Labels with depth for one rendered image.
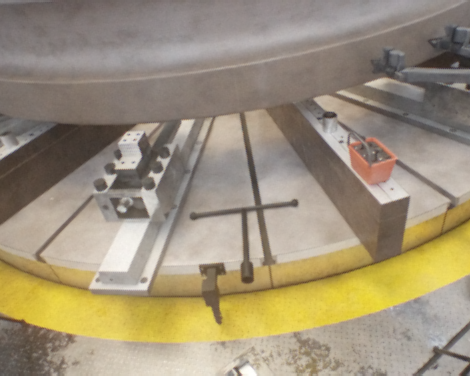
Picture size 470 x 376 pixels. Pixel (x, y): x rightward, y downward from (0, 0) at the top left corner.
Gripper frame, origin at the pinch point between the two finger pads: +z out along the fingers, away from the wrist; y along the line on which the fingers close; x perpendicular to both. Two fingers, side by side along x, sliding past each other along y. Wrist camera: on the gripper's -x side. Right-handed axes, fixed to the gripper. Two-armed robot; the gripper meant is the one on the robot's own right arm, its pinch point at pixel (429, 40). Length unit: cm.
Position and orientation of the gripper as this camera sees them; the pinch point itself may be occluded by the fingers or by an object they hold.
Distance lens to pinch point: 255.1
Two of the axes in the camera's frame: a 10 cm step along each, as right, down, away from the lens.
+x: 1.4, 7.8, 6.1
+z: -5.2, -4.7, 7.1
